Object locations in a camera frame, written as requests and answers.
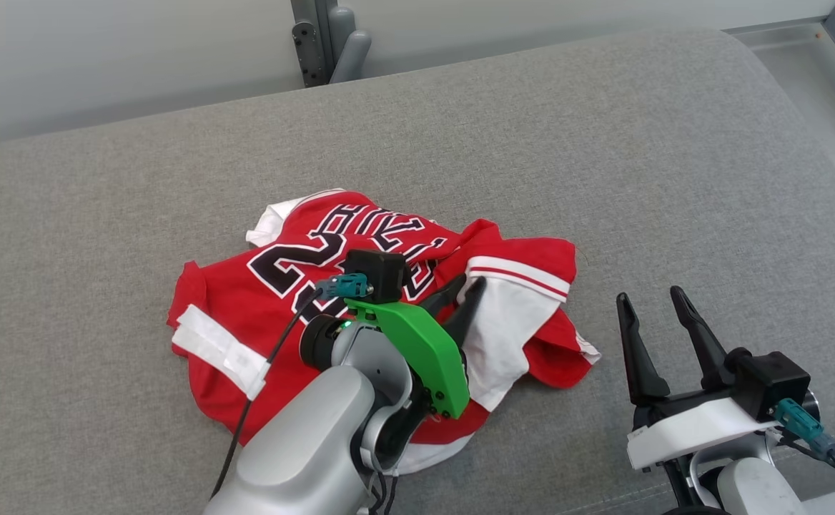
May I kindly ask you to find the cable with teal connector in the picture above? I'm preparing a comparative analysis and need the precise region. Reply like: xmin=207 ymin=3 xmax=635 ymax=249
xmin=774 ymin=398 xmax=835 ymax=515
xmin=210 ymin=273 xmax=374 ymax=499

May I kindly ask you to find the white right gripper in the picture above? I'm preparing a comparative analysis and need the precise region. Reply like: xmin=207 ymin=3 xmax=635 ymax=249
xmin=616 ymin=286 xmax=783 ymax=471

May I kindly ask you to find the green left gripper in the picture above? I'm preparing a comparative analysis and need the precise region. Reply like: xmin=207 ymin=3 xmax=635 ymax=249
xmin=344 ymin=274 xmax=488 ymax=419

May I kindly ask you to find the right cable with teal connector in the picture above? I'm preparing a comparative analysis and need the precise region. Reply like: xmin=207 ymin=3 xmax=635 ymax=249
xmin=774 ymin=398 xmax=835 ymax=515

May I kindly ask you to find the red basketball jersey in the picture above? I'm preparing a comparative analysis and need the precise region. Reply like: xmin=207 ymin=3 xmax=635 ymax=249
xmin=167 ymin=188 xmax=602 ymax=412

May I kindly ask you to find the left cable with teal connector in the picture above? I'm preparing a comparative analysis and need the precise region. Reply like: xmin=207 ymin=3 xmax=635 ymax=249
xmin=210 ymin=273 xmax=374 ymax=499

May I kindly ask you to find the grey metal post bracket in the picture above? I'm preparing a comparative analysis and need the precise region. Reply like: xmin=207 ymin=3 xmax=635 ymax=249
xmin=290 ymin=0 xmax=372 ymax=88

